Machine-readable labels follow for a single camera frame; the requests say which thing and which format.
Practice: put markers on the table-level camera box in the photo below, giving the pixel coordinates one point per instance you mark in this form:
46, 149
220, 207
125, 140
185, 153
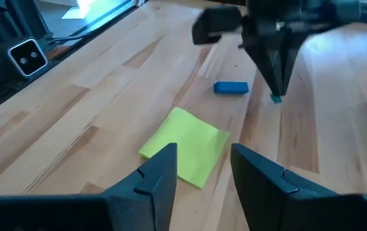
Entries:
28, 57

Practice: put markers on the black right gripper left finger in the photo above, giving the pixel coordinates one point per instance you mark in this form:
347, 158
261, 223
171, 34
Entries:
132, 211

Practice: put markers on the green sticky notes pad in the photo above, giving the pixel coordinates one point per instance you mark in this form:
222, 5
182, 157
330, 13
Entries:
186, 141

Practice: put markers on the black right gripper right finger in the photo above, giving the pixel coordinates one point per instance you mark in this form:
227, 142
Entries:
283, 211

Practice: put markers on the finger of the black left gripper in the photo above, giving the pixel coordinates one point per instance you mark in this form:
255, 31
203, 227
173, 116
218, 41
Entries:
215, 24
291, 54

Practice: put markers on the blue eraser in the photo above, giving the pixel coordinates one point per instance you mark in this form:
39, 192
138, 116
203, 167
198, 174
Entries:
231, 87

